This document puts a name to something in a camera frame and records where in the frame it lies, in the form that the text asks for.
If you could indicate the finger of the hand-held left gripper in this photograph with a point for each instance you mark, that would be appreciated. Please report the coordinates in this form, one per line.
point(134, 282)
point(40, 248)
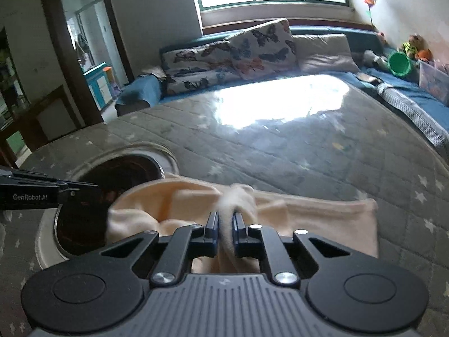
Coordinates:
point(79, 189)

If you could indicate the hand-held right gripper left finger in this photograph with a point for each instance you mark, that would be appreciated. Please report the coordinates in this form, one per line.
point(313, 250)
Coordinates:
point(212, 230)

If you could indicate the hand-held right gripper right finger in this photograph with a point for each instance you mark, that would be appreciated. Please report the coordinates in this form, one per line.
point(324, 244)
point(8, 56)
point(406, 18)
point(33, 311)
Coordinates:
point(238, 231)

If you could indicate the cream cloth garment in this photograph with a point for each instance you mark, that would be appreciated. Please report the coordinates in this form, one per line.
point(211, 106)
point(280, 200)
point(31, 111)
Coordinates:
point(315, 217)

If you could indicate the hanging clothes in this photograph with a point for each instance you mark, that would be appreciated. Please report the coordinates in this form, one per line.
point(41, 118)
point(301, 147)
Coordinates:
point(81, 47)

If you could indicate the round metal basin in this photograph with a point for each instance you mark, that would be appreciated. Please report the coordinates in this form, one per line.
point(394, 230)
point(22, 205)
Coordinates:
point(122, 168)

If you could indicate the dark wooden cabinet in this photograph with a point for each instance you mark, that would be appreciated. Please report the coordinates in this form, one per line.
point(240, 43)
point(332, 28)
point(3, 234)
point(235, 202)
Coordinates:
point(42, 112)

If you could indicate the blue cabinet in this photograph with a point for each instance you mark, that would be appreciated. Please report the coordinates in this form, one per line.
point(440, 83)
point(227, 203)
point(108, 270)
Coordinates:
point(96, 84)

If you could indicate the blue sofa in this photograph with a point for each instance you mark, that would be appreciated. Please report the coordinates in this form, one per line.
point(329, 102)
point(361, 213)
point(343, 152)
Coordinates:
point(140, 89)

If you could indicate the cluttered shelf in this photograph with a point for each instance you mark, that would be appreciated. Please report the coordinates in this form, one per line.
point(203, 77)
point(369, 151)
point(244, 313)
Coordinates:
point(8, 77)

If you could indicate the brown cloth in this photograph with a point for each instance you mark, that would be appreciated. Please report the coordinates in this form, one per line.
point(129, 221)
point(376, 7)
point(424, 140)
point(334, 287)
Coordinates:
point(152, 72)

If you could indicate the butterfly print pillow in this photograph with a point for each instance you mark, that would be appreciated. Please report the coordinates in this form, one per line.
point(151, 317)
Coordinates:
point(263, 49)
point(196, 56)
point(203, 80)

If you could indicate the beige pillow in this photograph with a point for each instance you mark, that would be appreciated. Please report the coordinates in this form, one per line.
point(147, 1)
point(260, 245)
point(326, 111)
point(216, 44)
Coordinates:
point(326, 52)

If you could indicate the dark small object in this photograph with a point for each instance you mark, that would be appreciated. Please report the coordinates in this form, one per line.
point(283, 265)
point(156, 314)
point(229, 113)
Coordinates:
point(368, 77)

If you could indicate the grey quilted blanket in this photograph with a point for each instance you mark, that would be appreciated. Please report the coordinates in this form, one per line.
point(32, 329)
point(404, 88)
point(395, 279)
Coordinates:
point(407, 108)

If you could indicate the grey cloth bundle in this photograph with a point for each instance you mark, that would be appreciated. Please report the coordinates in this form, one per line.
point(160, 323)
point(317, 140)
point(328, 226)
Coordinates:
point(373, 59)

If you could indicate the green plastic bucket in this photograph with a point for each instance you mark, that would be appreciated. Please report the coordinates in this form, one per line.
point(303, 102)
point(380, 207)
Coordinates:
point(400, 64)

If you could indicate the clear plastic storage box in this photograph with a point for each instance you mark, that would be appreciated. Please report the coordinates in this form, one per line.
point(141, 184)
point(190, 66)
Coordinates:
point(435, 80)

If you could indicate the yellow green toy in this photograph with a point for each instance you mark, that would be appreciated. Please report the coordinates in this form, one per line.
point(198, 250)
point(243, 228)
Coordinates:
point(408, 48)

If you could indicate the orange plush toy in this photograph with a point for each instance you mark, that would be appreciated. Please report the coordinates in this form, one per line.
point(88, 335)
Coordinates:
point(424, 54)

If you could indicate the colourful pinwheel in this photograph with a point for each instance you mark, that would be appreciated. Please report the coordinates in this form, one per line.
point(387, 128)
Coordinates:
point(370, 1)

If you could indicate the dark wooden door frame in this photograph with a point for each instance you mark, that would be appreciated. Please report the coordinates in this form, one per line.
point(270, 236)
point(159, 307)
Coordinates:
point(70, 87)

